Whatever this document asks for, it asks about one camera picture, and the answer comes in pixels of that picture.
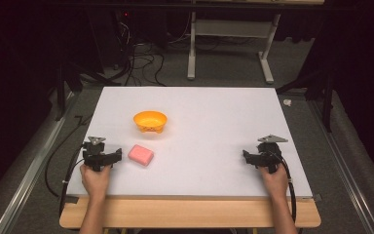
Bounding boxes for pink sponge block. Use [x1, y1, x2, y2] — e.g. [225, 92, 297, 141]
[128, 143, 155, 167]

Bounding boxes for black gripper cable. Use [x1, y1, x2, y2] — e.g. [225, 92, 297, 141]
[271, 149, 298, 224]
[44, 115, 94, 218]

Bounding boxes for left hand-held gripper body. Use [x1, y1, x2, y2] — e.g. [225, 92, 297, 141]
[82, 136, 114, 173]

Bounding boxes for black floor cables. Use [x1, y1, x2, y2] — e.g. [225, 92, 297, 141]
[111, 19, 196, 88]

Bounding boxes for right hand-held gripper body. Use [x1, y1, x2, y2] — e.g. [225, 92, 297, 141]
[250, 134, 289, 175]

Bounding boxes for black metal stand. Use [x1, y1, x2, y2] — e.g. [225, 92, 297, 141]
[54, 6, 125, 122]
[275, 32, 339, 134]

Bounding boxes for person's left hand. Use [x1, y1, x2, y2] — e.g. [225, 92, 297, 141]
[79, 163, 112, 202]

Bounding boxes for orange plastic bowl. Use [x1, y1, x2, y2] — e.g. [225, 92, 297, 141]
[132, 110, 168, 135]

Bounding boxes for white metal desk frame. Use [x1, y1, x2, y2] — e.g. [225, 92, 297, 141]
[186, 0, 325, 85]

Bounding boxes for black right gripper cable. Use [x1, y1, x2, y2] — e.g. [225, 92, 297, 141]
[271, 149, 298, 224]

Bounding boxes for person's right hand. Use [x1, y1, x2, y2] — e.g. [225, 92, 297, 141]
[260, 163, 289, 203]

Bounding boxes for aluminium floor rail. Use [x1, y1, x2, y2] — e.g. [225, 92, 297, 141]
[307, 99, 374, 234]
[0, 92, 81, 234]

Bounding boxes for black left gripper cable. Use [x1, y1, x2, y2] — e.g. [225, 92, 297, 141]
[44, 115, 94, 218]

